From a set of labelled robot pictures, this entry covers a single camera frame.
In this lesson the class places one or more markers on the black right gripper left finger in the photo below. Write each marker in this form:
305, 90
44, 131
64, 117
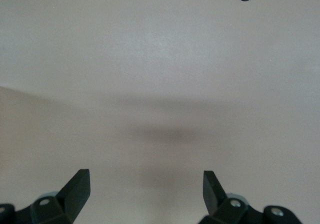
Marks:
72, 199

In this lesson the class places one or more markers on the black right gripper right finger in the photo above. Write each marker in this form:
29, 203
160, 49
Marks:
217, 204

